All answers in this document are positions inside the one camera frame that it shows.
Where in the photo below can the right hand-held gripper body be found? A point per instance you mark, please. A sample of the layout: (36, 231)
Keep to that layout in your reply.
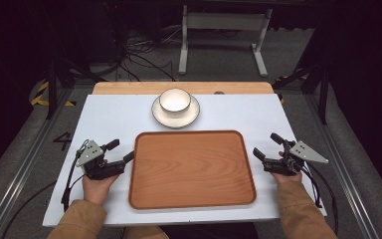
(290, 166)

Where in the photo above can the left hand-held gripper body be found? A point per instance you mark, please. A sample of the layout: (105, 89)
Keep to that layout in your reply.
(94, 166)

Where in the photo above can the person's right hand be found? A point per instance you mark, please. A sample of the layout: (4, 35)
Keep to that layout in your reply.
(288, 179)

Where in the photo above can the person's left hand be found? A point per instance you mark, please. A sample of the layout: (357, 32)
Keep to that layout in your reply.
(96, 191)

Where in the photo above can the white table board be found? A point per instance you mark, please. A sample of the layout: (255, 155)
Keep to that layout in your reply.
(112, 116)

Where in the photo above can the black tape floor mark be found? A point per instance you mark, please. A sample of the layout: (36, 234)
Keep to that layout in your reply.
(63, 141)

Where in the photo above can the white saucer plate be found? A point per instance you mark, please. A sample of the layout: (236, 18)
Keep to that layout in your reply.
(175, 121)

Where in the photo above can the black tripod stand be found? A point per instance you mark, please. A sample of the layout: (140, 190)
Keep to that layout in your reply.
(323, 96)
(52, 86)

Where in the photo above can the wooden tray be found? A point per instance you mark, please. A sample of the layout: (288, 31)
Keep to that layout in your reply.
(192, 169)

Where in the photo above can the white bowl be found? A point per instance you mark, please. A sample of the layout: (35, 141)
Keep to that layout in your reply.
(175, 100)

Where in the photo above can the yellow black floor tape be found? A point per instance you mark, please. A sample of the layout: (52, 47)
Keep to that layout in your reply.
(39, 98)

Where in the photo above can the aluminium floor rail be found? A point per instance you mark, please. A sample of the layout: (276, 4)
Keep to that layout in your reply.
(341, 166)
(23, 159)

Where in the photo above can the white metal stand frame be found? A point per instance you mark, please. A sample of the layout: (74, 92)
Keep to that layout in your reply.
(224, 21)

